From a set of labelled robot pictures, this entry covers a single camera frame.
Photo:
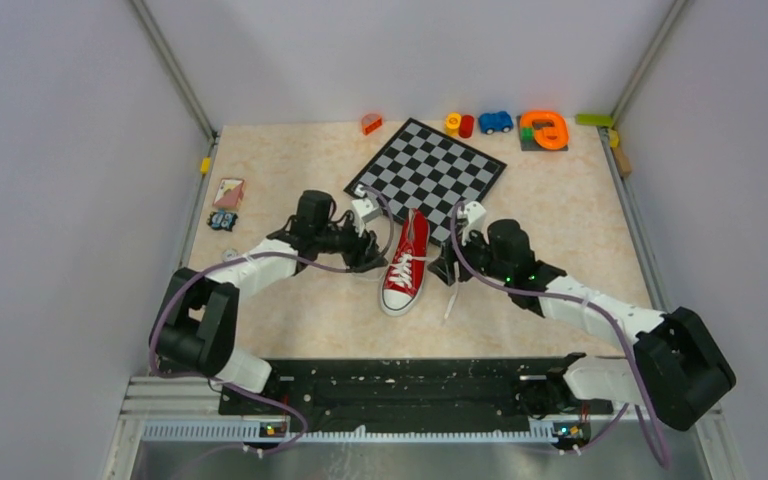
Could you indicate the black grey checkerboard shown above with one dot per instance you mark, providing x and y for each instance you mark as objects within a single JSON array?
[{"x": 421, "y": 168}]

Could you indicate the yellow clip on rail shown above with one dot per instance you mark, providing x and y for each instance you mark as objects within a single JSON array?
[{"x": 205, "y": 166}]

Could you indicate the small blue toy robot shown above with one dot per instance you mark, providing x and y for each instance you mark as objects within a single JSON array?
[{"x": 222, "y": 220}]

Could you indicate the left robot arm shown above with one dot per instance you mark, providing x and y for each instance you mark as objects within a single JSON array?
[{"x": 196, "y": 324}]

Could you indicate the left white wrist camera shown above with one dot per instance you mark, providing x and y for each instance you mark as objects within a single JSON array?
[{"x": 365, "y": 210}]

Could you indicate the pink tangram card box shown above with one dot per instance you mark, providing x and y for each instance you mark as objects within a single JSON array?
[{"x": 230, "y": 193}]

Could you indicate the orange half-round toy block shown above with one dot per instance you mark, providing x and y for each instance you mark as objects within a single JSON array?
[{"x": 370, "y": 122}]

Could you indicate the blue toy car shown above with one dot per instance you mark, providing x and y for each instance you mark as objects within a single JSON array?
[{"x": 495, "y": 122}]

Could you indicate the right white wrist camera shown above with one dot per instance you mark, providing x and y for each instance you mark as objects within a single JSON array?
[{"x": 470, "y": 221}]

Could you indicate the orange curved track toy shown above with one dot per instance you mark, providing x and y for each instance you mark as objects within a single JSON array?
[{"x": 541, "y": 130}]

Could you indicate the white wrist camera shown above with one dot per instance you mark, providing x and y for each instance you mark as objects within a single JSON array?
[
  {"x": 470, "y": 221},
  {"x": 365, "y": 210}
]

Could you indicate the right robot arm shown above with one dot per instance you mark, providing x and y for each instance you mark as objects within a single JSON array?
[{"x": 670, "y": 365}]

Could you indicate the red canvas sneaker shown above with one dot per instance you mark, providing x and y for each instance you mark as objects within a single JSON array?
[{"x": 404, "y": 277}]

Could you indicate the wooden block on rail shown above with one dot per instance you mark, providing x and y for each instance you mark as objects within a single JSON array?
[{"x": 623, "y": 163}]

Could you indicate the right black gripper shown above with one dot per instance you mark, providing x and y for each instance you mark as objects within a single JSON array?
[{"x": 444, "y": 265}]

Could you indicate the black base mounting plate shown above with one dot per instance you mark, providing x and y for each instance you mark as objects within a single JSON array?
[{"x": 426, "y": 396}]

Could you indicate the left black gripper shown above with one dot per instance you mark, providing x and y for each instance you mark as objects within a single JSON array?
[{"x": 364, "y": 253}]

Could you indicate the green flat block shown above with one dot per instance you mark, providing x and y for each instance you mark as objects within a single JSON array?
[{"x": 596, "y": 120}]

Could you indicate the red toy cylinder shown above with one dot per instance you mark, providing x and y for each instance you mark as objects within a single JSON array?
[{"x": 466, "y": 127}]

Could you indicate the yellow toy cylinder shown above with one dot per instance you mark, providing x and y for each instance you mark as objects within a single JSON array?
[{"x": 452, "y": 124}]

